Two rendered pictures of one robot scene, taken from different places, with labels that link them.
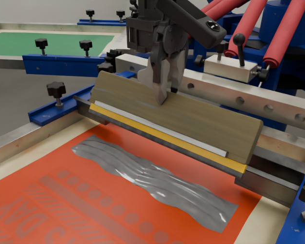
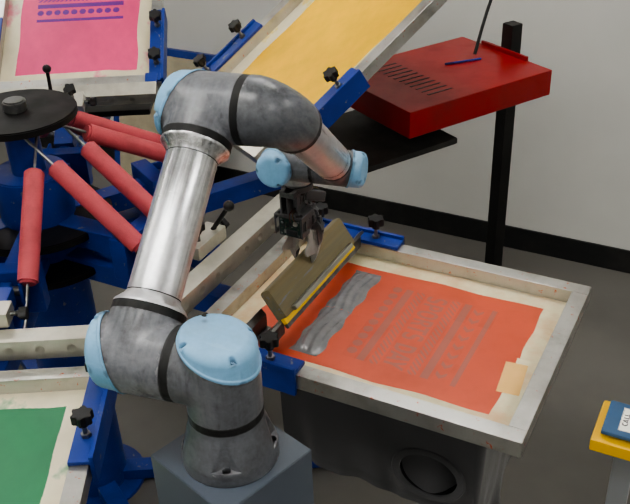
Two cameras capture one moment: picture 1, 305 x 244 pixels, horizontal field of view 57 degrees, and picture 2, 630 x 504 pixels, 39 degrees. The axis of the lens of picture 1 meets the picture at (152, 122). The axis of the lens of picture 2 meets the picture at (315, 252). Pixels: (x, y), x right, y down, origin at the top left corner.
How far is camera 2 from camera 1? 2.08 m
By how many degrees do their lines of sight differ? 80
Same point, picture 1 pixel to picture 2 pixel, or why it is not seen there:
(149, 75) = (311, 245)
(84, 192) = (368, 333)
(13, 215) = (401, 358)
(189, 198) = (358, 287)
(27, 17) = not seen: outside the picture
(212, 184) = (339, 279)
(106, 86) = (283, 292)
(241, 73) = (222, 233)
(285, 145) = not seen: hidden behind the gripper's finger
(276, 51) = not seen: hidden behind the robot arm
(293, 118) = (270, 228)
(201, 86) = (224, 267)
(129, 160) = (327, 316)
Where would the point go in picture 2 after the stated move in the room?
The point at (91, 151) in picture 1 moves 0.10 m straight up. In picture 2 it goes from (319, 340) to (318, 304)
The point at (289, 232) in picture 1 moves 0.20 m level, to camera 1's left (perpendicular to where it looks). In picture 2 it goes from (386, 243) to (406, 285)
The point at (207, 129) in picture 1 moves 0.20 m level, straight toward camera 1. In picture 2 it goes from (334, 245) to (417, 245)
